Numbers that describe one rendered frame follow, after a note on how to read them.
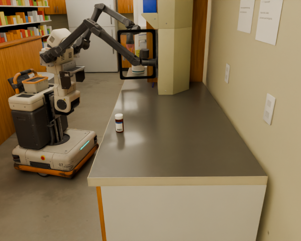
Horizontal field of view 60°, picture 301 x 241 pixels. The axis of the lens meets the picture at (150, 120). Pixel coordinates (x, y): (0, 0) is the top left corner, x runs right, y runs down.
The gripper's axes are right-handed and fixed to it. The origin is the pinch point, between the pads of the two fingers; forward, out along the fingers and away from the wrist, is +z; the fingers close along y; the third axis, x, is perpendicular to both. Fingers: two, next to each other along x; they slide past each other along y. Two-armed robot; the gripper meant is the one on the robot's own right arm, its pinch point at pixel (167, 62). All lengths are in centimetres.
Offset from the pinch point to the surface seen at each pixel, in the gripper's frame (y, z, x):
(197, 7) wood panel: 22, 23, -40
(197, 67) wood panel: 21.3, 28.1, 7.7
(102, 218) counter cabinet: -119, -33, 42
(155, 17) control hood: -15.0, -10.4, -33.0
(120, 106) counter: -39, -33, 22
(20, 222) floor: -46, -113, 119
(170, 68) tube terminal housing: -15.3, 1.6, 0.8
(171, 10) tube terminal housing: -15.1, -0.4, -37.7
